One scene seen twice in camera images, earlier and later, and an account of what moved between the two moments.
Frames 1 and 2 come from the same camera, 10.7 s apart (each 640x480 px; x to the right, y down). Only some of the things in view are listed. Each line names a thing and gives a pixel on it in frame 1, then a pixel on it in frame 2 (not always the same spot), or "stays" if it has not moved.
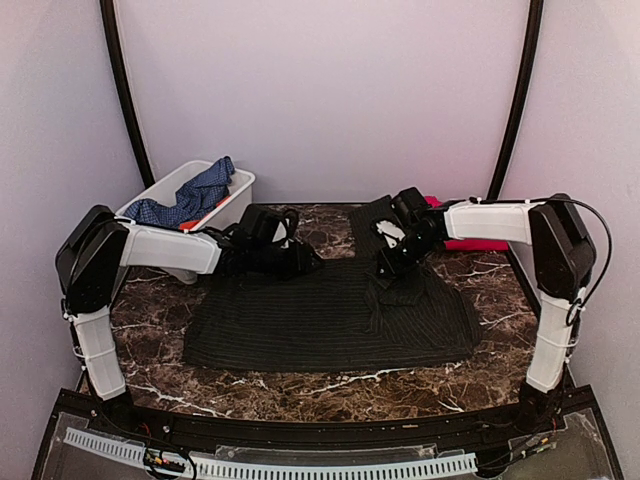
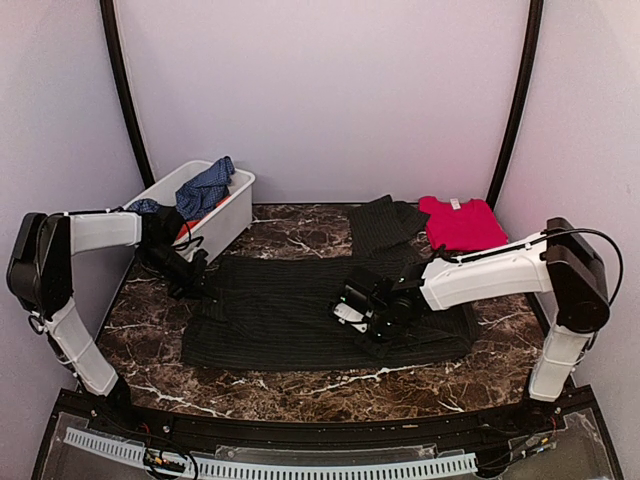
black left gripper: x=300 y=263 → x=195 y=284
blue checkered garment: x=193 y=201 stays
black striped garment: x=343 y=314 stays
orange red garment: x=189 y=224 stays
